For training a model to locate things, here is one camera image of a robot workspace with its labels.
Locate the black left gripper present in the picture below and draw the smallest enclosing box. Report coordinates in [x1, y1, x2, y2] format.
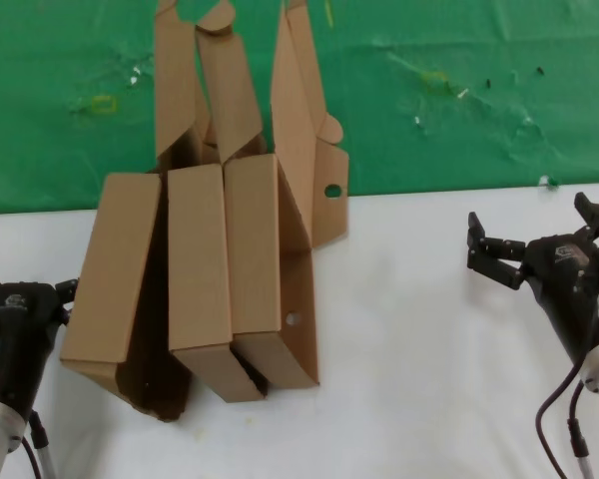
[0, 242, 80, 416]

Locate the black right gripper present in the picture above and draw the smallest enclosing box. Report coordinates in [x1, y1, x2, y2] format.
[466, 192, 599, 369]

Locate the brown cardboard box round hole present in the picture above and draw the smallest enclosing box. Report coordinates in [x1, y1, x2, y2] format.
[223, 0, 351, 391]

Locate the brown cardboard box wide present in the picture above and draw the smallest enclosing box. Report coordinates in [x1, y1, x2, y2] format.
[58, 0, 212, 424]

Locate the brown cardboard box narrow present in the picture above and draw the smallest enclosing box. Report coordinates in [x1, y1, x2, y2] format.
[167, 0, 270, 404]

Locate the green cloth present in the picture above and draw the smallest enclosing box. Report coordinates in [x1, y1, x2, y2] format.
[0, 0, 599, 217]

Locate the black cable with silver sleeve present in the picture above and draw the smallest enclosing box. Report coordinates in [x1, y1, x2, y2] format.
[567, 376, 598, 479]
[28, 406, 59, 479]

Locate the thin black cable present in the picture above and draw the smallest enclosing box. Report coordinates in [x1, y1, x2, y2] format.
[536, 348, 598, 479]
[19, 433, 44, 479]

